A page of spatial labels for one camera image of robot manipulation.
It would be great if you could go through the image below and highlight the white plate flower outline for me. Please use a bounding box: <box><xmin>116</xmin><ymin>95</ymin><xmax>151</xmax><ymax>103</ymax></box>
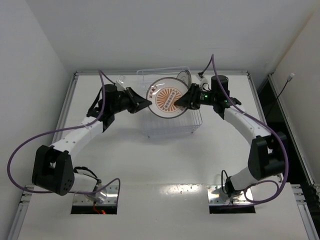
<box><xmin>176</xmin><ymin>71</ymin><xmax>189</xmax><ymax>85</ymax></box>

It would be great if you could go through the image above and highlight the orange sunburst plate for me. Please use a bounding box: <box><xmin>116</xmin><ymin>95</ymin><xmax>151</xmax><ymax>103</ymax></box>
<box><xmin>146</xmin><ymin>77</ymin><xmax>189</xmax><ymax>119</ymax></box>

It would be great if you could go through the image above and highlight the dark green rimmed plate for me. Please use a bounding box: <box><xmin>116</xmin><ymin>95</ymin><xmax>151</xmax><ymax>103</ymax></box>
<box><xmin>185</xmin><ymin>70</ymin><xmax>192</xmax><ymax>88</ymax></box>

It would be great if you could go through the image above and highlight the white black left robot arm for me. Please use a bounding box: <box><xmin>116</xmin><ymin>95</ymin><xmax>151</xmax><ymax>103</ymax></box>
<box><xmin>31</xmin><ymin>82</ymin><xmax>152</xmax><ymax>200</ymax></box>

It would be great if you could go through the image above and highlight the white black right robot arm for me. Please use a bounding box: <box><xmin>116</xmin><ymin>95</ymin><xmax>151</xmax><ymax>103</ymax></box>
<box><xmin>174</xmin><ymin>75</ymin><xmax>289</xmax><ymax>198</ymax></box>

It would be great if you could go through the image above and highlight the white wire dish rack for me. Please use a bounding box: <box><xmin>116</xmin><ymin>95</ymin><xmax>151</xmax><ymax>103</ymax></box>
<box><xmin>136</xmin><ymin>66</ymin><xmax>203</xmax><ymax>138</ymax></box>

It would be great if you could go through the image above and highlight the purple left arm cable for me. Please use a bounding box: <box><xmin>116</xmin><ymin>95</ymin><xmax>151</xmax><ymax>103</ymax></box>
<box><xmin>6</xmin><ymin>69</ymin><xmax>121</xmax><ymax>198</ymax></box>

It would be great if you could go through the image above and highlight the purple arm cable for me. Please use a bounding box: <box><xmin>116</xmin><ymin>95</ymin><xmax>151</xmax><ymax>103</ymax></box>
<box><xmin>6</xmin><ymin>69</ymin><xmax>121</xmax><ymax>198</ymax></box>
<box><xmin>201</xmin><ymin>53</ymin><xmax>290</xmax><ymax>206</ymax></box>

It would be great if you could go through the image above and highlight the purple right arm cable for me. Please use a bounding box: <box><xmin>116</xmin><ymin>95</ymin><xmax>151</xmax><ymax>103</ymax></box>
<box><xmin>201</xmin><ymin>53</ymin><xmax>290</xmax><ymax>206</ymax></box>

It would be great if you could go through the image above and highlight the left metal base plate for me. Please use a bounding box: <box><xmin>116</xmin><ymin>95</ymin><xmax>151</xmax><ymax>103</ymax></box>
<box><xmin>72</xmin><ymin>184</ymin><xmax>119</xmax><ymax>207</ymax></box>

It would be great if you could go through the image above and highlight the metal base plate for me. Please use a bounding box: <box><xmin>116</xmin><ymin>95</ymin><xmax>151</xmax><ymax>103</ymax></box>
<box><xmin>206</xmin><ymin>185</ymin><xmax>252</xmax><ymax>207</ymax></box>
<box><xmin>72</xmin><ymin>184</ymin><xmax>119</xmax><ymax>207</ymax></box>

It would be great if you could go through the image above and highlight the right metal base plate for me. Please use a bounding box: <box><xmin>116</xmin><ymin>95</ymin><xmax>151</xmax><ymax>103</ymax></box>
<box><xmin>206</xmin><ymin>185</ymin><xmax>252</xmax><ymax>207</ymax></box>

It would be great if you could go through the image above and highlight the black cable white plug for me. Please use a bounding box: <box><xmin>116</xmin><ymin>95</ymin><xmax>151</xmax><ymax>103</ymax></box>
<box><xmin>265</xmin><ymin>72</ymin><xmax>295</xmax><ymax>118</ymax></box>

